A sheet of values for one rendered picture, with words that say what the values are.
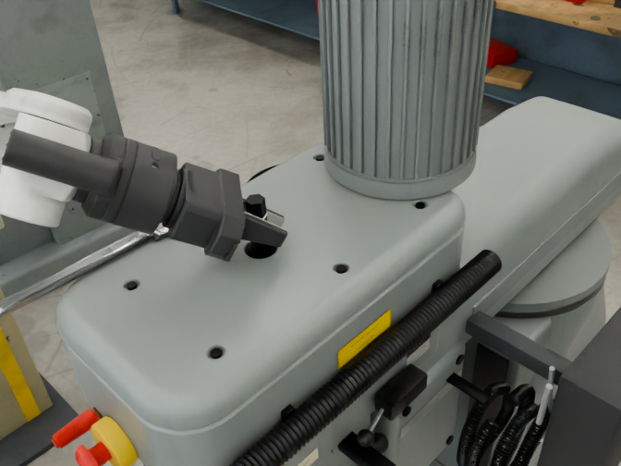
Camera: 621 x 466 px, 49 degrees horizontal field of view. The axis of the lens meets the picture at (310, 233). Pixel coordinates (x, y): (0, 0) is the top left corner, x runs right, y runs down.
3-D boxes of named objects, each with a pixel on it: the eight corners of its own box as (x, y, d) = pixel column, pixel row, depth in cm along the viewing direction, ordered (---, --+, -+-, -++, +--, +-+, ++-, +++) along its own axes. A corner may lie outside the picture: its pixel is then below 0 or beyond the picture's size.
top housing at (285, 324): (200, 532, 67) (172, 435, 58) (68, 390, 83) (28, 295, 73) (470, 290, 93) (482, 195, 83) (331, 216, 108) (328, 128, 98)
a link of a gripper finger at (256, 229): (277, 247, 76) (225, 231, 74) (289, 226, 75) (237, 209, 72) (279, 256, 75) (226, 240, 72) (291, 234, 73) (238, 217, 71)
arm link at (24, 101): (79, 202, 66) (23, 180, 75) (106, 116, 66) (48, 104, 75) (13, 186, 61) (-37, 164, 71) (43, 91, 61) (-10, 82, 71)
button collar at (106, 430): (127, 483, 72) (115, 449, 69) (97, 449, 76) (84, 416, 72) (143, 471, 73) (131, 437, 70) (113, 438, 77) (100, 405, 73)
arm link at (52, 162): (103, 235, 73) (-9, 204, 69) (132, 141, 73) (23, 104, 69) (114, 250, 63) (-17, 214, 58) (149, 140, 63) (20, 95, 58)
